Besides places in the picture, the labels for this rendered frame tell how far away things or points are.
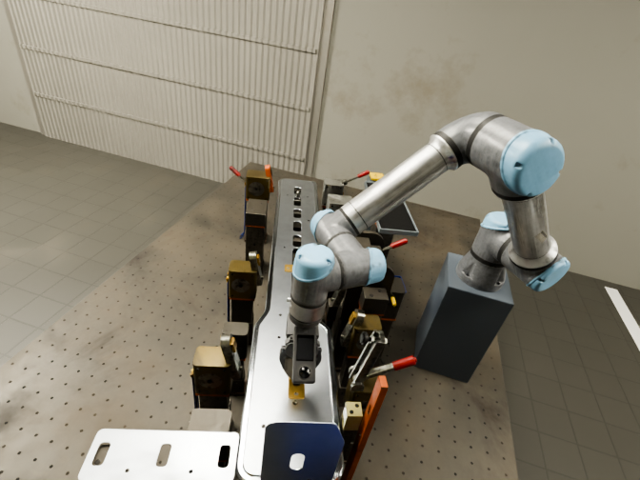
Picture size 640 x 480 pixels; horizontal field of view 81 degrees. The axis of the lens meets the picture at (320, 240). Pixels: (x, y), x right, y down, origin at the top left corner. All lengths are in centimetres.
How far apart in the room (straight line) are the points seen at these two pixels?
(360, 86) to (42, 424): 286
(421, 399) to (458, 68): 244
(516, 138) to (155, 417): 119
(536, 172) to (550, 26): 248
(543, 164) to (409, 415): 90
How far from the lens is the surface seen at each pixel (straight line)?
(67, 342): 158
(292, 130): 348
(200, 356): 99
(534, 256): 109
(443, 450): 137
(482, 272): 126
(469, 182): 346
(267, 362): 103
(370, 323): 107
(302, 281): 70
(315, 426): 57
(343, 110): 335
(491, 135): 84
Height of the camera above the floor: 183
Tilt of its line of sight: 34 degrees down
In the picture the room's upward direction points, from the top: 9 degrees clockwise
